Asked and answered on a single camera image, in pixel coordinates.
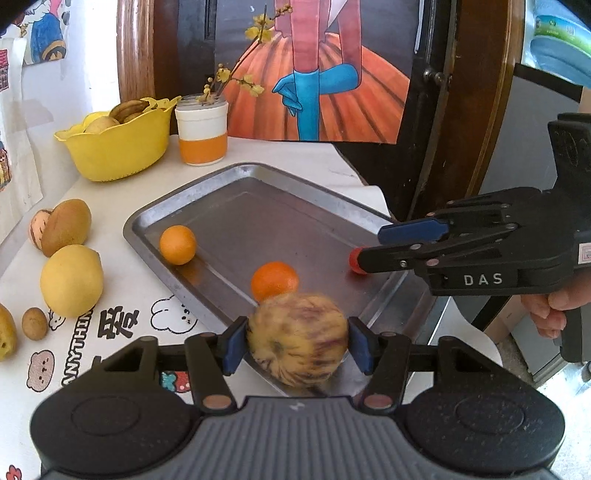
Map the yellow flower twig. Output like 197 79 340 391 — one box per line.
196 4 294 105

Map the yellow mango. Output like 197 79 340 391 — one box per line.
0 304 18 361

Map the yellow plastic bowl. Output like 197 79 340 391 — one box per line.
54 96 182 182

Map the red cherry tomato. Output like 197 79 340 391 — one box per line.
348 248 370 276

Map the pale yellow fruit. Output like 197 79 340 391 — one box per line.
83 116 122 134

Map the small orange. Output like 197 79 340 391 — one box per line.
160 224 198 265
250 261 300 303

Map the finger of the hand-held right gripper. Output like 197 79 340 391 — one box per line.
378 200 519 246
358 228 523 274

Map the brown wrinkled fruit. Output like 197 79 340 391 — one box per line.
108 99 158 124

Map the grey cabinet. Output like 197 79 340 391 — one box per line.
485 62 591 385

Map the dark door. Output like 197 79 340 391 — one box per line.
153 0 465 222

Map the person's right hand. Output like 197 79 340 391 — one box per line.
521 277 591 340

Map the wall poster with orange dress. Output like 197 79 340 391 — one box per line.
215 0 415 145

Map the small brown kiwi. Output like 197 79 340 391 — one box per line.
22 307 49 341

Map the printed white tablecloth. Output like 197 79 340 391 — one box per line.
0 134 504 480

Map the yellow lemon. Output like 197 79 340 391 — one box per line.
40 244 104 318

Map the blue green plastic bag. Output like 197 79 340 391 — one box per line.
529 0 591 89

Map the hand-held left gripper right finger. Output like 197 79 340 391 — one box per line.
346 316 502 412

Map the small striped pepino melon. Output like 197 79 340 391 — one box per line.
28 209 54 253

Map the large striped pepino melon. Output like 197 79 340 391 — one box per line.
247 293 350 387

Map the metal tray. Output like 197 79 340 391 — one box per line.
122 162 437 398

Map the metal door latch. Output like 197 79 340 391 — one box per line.
422 67 454 89

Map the girl and bear drawing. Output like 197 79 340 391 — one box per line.
8 0 71 66

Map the wooden door frame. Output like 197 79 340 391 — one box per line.
116 0 528 223

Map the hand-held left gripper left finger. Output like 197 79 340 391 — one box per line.
92 316 250 414

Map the white and orange cup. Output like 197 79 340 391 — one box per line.
174 95 229 166

